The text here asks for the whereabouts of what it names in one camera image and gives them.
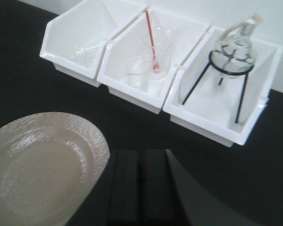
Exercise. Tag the white bin middle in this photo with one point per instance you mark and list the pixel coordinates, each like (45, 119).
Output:
(125, 68)

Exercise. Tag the black tripod stand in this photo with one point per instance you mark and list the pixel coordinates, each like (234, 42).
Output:
(224, 75)

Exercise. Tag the white bin right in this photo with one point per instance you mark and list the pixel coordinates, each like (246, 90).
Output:
(222, 110)

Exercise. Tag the white bin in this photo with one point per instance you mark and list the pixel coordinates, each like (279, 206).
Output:
(125, 68)
(95, 21)
(222, 110)

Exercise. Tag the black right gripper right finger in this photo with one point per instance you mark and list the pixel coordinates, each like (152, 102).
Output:
(171, 197)

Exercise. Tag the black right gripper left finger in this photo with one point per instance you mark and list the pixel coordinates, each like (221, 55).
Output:
(113, 201)

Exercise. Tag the tan plate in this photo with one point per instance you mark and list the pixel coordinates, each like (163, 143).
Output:
(49, 163)

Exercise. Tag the clear glass beaker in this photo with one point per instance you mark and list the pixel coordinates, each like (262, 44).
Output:
(164, 43)

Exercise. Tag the small clear glassware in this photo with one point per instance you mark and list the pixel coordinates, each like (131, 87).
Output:
(84, 55)

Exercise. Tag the round glass flask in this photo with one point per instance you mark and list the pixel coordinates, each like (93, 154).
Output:
(233, 51)

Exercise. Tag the white bin left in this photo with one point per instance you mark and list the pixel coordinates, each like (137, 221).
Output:
(95, 21)

